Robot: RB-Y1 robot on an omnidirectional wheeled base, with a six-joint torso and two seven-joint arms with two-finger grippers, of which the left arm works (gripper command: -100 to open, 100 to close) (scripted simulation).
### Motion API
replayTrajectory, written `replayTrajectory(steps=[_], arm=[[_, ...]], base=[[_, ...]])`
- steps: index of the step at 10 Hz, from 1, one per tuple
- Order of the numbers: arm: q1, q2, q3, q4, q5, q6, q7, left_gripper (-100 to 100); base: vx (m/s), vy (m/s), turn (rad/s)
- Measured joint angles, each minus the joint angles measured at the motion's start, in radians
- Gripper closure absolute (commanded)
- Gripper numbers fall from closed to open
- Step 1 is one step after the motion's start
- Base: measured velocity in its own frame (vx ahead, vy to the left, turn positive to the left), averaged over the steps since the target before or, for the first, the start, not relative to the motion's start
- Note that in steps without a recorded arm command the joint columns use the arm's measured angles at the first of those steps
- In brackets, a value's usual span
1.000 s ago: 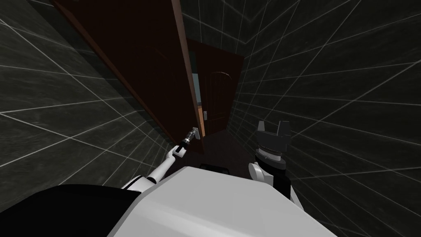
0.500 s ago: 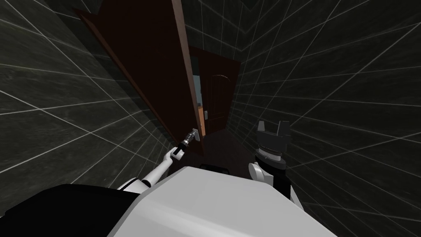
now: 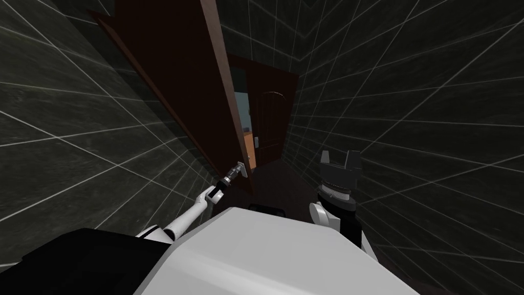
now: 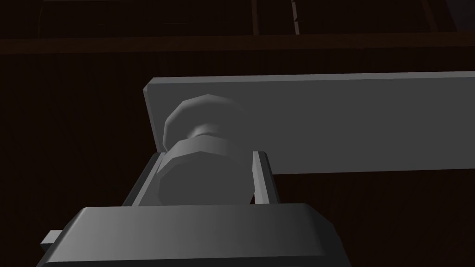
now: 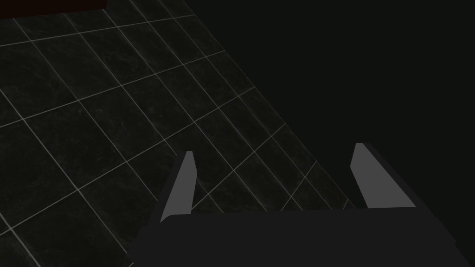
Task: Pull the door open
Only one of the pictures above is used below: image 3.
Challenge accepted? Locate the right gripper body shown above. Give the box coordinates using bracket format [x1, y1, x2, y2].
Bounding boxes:
[318, 161, 363, 192]

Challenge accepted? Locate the brown arched-panel door leaf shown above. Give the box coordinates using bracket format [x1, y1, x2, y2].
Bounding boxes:
[249, 60, 300, 170]

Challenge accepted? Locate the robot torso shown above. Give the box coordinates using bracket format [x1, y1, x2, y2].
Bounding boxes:
[133, 202, 420, 295]

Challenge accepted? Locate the dark brown door leaf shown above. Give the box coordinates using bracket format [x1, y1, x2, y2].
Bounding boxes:
[88, 0, 257, 196]

